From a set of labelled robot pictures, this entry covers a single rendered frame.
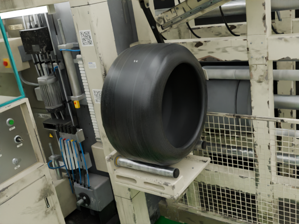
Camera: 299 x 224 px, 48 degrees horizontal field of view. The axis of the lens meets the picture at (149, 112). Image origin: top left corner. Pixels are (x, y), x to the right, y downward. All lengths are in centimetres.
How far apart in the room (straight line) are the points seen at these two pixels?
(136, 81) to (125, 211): 91
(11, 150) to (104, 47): 70
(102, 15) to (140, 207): 107
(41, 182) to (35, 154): 15
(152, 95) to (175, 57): 22
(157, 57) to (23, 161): 92
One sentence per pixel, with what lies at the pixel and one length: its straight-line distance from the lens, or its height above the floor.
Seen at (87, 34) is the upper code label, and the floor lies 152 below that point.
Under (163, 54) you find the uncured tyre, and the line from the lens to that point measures 142.
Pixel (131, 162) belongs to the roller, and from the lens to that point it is 165.
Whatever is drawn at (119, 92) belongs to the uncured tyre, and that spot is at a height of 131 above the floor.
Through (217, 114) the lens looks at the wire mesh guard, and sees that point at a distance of 185.
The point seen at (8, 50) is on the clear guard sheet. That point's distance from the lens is 178.
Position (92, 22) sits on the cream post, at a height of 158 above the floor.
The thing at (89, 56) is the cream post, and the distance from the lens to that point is 167.
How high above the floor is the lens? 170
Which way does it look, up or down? 20 degrees down
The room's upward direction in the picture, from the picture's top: 10 degrees counter-clockwise
